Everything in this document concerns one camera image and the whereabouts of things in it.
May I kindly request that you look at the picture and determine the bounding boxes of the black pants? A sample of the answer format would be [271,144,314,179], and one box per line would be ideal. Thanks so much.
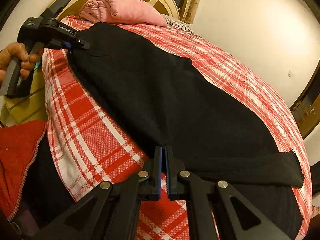
[67,23,304,239]

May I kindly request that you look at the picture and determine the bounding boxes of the yellow green cloth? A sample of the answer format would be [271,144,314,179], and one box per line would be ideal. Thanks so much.
[1,67,48,127]

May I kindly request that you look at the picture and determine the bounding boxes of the person's left hand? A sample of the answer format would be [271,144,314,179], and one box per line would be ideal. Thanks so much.
[0,42,43,85]

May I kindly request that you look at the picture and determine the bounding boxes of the brown wooden door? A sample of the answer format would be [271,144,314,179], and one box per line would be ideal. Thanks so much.
[290,63,320,139]

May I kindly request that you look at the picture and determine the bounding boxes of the red white plaid bedsheet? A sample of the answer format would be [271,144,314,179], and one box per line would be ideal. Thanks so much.
[42,24,312,239]

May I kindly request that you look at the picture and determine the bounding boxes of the beige patterned curtain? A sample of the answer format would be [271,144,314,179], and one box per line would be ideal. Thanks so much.
[159,0,206,25]

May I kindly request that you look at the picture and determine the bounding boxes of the red zippered jacket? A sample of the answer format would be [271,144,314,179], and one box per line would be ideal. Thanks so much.
[1,120,46,221]

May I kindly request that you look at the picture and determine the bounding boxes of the grey patterned pillow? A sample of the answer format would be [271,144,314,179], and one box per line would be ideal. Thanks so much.
[161,14,194,34]

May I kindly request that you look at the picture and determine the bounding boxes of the pink pillow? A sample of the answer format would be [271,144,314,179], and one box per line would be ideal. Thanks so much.
[79,0,167,27]

